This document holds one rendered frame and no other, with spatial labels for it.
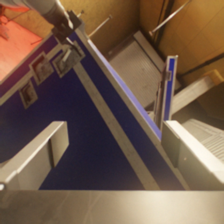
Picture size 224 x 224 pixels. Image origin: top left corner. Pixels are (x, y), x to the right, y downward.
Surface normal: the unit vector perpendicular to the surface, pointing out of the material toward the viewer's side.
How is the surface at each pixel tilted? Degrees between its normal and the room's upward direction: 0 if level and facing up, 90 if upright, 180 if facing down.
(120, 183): 90
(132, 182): 90
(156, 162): 90
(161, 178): 90
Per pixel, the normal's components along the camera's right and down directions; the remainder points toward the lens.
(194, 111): -0.17, 0.10
